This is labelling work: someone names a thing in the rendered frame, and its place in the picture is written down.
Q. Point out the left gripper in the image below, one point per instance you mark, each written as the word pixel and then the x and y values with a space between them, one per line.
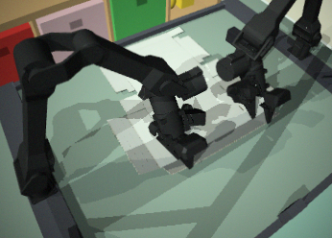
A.
pixel 171 134

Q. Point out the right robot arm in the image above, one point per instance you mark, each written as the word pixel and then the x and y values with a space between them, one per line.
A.
pixel 260 33

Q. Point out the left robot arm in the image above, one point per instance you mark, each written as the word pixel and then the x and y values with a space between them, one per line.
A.
pixel 37 72

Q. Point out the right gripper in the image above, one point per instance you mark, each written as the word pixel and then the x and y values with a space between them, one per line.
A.
pixel 274 98

